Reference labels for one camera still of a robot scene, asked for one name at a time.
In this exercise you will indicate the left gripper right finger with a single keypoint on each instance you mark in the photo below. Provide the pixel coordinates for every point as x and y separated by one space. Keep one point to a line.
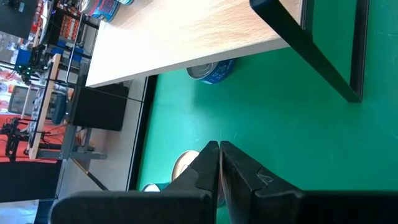
280 208

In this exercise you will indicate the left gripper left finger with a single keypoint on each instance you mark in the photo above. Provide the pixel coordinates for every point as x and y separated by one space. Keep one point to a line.
155 208

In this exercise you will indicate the blue red-stripe can gold lid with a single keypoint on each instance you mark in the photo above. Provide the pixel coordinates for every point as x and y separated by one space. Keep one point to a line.
104 9
183 161

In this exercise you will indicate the green table mat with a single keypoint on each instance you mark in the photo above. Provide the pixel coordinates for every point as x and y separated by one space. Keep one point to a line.
280 140

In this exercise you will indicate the black curtain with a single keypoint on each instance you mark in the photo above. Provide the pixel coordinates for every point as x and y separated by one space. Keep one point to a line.
99 107

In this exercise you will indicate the blue fish-print can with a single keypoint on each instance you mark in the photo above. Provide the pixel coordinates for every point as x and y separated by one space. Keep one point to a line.
217 73

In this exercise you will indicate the wooden background table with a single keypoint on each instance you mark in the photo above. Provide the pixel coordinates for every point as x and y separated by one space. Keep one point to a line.
43 109

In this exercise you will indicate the black background robot arms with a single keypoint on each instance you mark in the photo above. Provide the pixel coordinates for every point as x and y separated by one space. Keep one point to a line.
12 140

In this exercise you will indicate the grey background monitor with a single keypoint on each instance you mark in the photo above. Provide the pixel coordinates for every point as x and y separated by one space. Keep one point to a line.
18 99

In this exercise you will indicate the black monitor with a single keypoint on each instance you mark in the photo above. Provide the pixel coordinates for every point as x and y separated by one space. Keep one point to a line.
18 21

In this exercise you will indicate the wooden shelf black metal frame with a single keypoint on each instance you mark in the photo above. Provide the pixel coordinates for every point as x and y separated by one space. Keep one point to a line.
186 37

